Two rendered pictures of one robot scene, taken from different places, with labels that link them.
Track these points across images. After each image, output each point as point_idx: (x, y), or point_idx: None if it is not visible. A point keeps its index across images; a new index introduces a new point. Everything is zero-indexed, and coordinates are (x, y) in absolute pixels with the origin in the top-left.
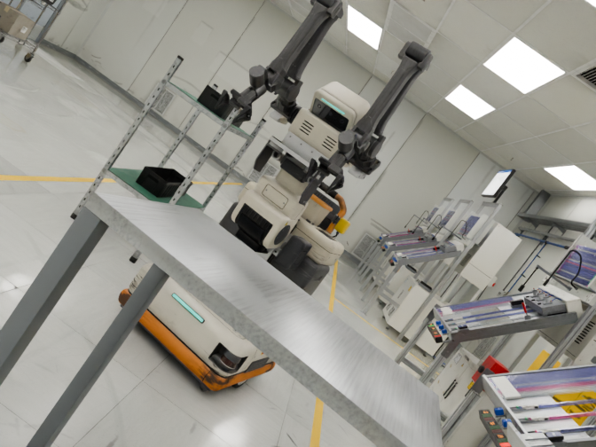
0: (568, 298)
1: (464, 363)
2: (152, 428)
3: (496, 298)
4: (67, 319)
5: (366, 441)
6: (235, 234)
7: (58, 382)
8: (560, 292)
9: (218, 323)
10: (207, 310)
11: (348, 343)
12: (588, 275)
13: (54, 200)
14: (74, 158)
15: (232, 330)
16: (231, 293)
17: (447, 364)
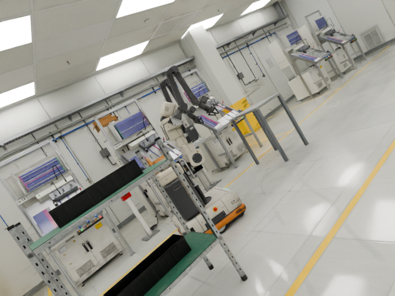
0: (69, 179)
1: (73, 239)
2: (253, 184)
3: (35, 221)
4: (270, 194)
5: (151, 241)
6: (203, 167)
7: (277, 176)
8: (56, 185)
9: (218, 187)
10: (219, 188)
11: (244, 111)
12: (57, 170)
13: (257, 290)
14: None
15: (213, 189)
16: (264, 99)
17: (60, 259)
